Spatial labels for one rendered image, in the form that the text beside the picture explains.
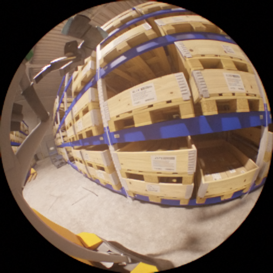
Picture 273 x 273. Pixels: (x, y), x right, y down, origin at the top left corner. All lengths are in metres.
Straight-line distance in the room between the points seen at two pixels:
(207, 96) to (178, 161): 0.51
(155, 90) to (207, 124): 0.47
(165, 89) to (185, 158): 0.53
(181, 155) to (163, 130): 0.23
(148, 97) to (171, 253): 1.53
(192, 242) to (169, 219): 0.49
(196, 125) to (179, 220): 1.13
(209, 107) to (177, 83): 0.28
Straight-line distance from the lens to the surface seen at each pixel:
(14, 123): 0.26
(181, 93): 0.62
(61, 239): 0.33
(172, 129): 0.66
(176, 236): 1.23
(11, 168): 0.24
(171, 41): 1.02
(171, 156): 0.65
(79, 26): 0.49
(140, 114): 0.67
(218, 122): 0.73
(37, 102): 0.28
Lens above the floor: 1.20
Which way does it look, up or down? 8 degrees down
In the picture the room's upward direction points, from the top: 12 degrees counter-clockwise
